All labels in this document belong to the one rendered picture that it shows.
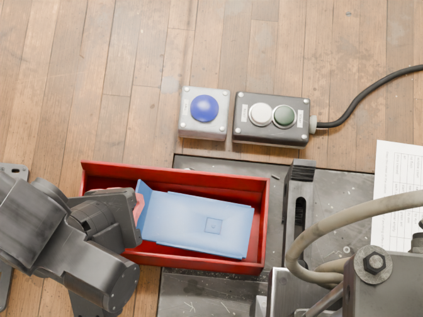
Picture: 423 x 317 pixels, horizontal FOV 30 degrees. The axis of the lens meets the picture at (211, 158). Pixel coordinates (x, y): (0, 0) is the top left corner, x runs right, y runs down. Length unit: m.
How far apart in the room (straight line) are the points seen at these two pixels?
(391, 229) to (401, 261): 0.65
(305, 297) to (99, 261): 0.21
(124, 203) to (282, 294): 0.22
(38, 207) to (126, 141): 0.35
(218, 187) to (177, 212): 0.09
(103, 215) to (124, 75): 0.30
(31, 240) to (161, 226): 0.27
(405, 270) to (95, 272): 0.41
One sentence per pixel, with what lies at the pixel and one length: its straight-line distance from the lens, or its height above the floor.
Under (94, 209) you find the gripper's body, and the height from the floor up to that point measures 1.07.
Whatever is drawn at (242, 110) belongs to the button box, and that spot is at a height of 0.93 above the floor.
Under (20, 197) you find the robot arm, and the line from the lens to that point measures 0.78.
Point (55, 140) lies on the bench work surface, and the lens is 1.12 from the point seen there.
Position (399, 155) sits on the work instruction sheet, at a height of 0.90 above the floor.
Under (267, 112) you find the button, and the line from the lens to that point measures 1.10.
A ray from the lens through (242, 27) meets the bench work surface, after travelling 1.19.
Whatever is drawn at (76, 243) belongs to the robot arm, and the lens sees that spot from 0.82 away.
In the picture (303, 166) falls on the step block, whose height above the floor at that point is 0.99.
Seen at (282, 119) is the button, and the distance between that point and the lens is 1.09.
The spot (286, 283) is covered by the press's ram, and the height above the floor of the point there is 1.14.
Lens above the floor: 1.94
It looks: 71 degrees down
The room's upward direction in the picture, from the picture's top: 9 degrees clockwise
